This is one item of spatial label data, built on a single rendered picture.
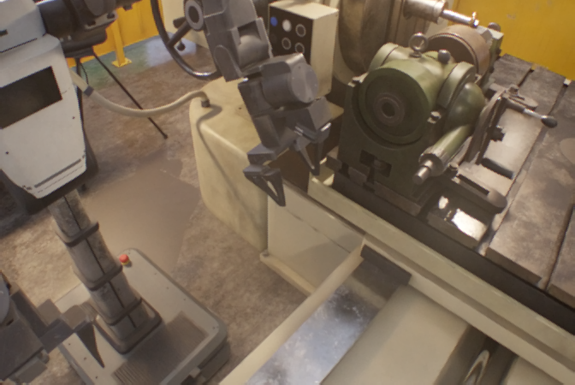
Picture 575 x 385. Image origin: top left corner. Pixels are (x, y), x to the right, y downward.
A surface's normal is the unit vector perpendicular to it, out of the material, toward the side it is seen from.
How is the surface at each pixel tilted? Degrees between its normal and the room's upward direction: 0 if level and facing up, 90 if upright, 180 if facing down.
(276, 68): 90
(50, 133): 90
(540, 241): 0
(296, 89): 60
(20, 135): 90
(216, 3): 77
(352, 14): 88
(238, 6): 68
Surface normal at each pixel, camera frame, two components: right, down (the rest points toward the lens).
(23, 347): 0.70, 0.00
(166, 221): 0.04, -0.75
